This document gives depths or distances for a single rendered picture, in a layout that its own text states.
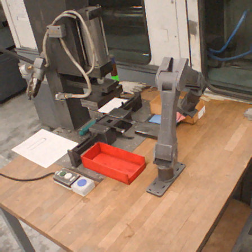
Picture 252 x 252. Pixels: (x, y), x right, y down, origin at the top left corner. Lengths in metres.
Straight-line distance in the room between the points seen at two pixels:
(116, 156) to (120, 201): 0.27
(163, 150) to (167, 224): 0.27
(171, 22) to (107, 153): 0.85
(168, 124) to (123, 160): 0.32
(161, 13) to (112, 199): 1.12
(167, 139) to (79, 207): 0.42
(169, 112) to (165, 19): 0.86
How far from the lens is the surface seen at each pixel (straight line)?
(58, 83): 1.54
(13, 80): 4.62
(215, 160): 1.32
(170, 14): 1.83
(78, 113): 1.64
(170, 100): 1.10
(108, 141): 1.45
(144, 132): 1.48
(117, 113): 1.54
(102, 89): 1.38
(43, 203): 1.29
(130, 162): 1.34
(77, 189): 1.25
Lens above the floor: 1.74
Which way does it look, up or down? 32 degrees down
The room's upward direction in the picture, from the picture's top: 11 degrees counter-clockwise
